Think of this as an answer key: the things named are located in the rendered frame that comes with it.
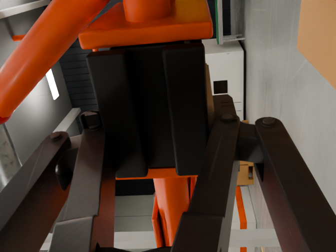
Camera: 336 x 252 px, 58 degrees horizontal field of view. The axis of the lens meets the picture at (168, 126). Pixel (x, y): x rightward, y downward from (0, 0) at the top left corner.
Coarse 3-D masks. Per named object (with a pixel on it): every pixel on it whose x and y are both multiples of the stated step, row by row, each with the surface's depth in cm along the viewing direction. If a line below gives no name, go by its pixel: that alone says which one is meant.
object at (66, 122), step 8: (40, 0) 965; (48, 0) 999; (8, 8) 805; (16, 8) 820; (24, 8) 858; (32, 8) 899; (0, 16) 751; (72, 112) 1158; (64, 120) 1101; (72, 120) 1123; (56, 128) 1050; (64, 128) 1055
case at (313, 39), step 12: (312, 0) 29; (324, 0) 27; (300, 12) 33; (312, 12) 30; (324, 12) 27; (300, 24) 33; (312, 24) 30; (324, 24) 27; (300, 36) 34; (312, 36) 30; (324, 36) 27; (300, 48) 34; (312, 48) 30; (324, 48) 27; (312, 60) 30; (324, 60) 27; (324, 72) 28
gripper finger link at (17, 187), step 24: (48, 144) 14; (24, 168) 13; (48, 168) 13; (0, 192) 12; (24, 192) 12; (48, 192) 13; (0, 216) 11; (24, 216) 11; (48, 216) 13; (0, 240) 10; (24, 240) 11
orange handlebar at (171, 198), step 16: (128, 0) 13; (144, 0) 13; (160, 0) 13; (128, 16) 14; (144, 16) 14; (160, 16) 14; (160, 192) 19; (176, 192) 19; (192, 192) 22; (160, 208) 20; (176, 208) 20; (160, 224) 22; (176, 224) 20; (160, 240) 21
